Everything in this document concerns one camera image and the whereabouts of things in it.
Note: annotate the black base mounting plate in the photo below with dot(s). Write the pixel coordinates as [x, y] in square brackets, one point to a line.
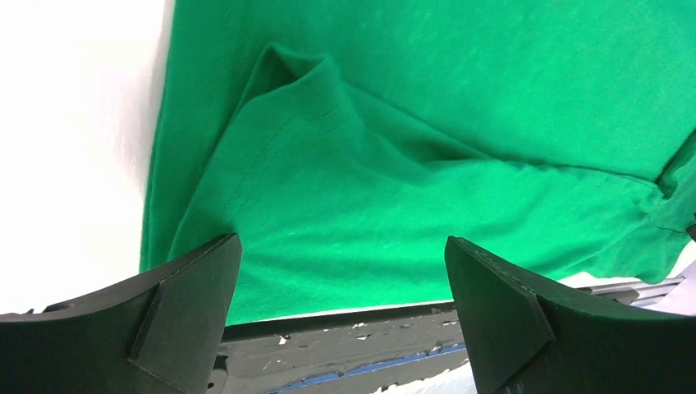
[349, 352]

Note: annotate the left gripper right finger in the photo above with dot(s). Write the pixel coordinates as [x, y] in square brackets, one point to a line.
[525, 333]

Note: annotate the aluminium frame rail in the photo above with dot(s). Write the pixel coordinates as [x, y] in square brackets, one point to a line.
[638, 294]

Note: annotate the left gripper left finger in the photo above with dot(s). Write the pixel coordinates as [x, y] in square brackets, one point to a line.
[156, 332]

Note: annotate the green t shirt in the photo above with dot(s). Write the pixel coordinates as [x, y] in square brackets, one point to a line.
[345, 141]

